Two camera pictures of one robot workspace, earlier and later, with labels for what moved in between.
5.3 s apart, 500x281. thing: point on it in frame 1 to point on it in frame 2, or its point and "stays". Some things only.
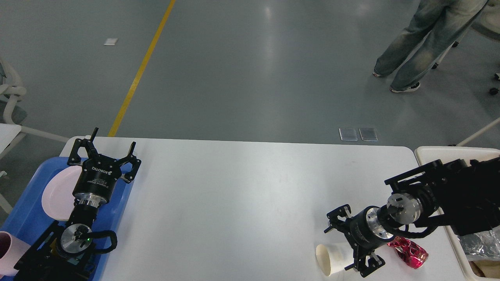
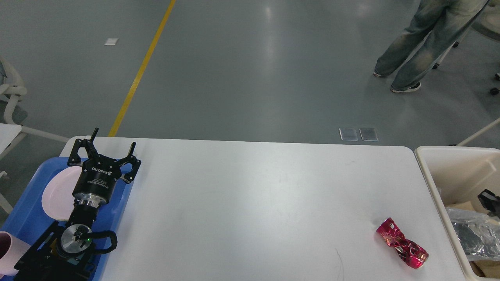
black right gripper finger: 344,210 to 491,202
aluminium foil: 482,246 stays
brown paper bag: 486,268 stays
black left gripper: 96,180 stays
